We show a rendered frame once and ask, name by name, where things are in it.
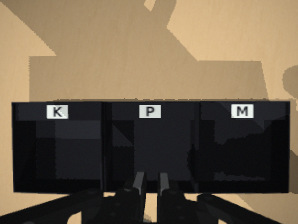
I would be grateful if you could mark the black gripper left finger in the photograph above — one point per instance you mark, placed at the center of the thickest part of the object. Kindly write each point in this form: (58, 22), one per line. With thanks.
(115, 209)

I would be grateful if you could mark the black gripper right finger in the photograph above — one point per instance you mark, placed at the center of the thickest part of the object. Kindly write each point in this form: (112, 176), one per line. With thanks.
(208, 209)

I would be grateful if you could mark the black rack of three bins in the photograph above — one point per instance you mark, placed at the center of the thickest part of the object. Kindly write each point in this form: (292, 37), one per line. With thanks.
(243, 147)

